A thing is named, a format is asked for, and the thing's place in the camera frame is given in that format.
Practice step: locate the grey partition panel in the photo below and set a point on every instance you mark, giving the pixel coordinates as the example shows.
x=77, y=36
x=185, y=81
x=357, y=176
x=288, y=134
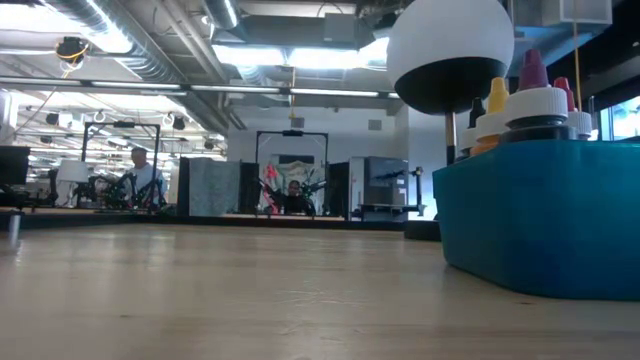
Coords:
x=215, y=187

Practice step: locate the teal plastic bin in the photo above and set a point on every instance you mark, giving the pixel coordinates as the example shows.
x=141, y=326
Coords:
x=540, y=215

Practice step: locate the large purple food coloring bottle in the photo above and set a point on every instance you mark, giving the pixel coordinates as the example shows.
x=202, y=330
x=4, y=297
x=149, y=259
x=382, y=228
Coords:
x=535, y=102

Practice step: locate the long ceiling light bar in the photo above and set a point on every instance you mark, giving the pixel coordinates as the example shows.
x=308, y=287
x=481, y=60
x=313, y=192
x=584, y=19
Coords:
x=235, y=89

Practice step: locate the grey cabinet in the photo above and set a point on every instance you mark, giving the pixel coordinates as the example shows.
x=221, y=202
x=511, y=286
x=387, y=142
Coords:
x=385, y=180

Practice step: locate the black monitor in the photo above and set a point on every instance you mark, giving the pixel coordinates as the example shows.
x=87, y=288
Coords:
x=12, y=165

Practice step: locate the black table frame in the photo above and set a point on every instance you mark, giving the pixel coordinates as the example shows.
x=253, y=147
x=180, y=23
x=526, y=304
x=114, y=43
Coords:
x=200, y=221

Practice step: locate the person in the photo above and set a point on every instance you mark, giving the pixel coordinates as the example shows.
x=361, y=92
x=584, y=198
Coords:
x=294, y=200
x=145, y=175

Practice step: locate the large yellow food coloring bottle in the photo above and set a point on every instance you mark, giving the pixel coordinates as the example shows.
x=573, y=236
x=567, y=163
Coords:
x=492, y=125

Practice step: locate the silver ceiling duct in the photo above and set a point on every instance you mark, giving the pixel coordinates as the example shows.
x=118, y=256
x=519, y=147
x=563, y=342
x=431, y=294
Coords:
x=135, y=55

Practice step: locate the large red food coloring bottle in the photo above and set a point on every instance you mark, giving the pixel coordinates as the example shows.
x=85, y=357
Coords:
x=580, y=122

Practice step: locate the black ceiling device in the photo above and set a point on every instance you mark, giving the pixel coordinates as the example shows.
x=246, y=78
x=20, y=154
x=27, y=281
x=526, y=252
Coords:
x=71, y=49

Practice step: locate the large black food coloring bottle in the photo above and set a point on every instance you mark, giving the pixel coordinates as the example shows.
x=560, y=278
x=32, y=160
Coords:
x=476, y=112

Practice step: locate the white globe lamp black base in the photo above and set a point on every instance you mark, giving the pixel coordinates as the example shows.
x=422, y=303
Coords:
x=450, y=40

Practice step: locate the black robot station frame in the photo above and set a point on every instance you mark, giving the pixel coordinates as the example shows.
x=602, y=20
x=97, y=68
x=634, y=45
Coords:
x=86, y=165
x=292, y=133

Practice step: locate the white lamp shade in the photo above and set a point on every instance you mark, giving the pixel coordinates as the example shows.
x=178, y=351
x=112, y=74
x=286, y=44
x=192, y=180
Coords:
x=72, y=171

